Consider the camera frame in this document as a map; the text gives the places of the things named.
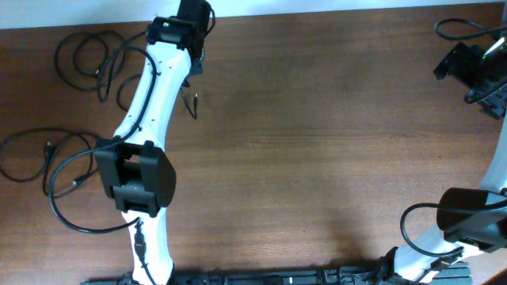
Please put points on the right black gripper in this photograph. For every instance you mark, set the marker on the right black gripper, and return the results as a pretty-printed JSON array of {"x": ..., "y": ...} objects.
[{"x": 455, "y": 64}]

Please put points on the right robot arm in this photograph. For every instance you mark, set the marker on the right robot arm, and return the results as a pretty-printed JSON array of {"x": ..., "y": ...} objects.
[{"x": 469, "y": 222}]

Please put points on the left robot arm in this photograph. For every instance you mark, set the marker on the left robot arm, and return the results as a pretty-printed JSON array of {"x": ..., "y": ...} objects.
[{"x": 133, "y": 166}]

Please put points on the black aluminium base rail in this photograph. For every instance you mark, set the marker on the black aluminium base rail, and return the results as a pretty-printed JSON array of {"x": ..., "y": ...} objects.
[{"x": 456, "y": 274}]

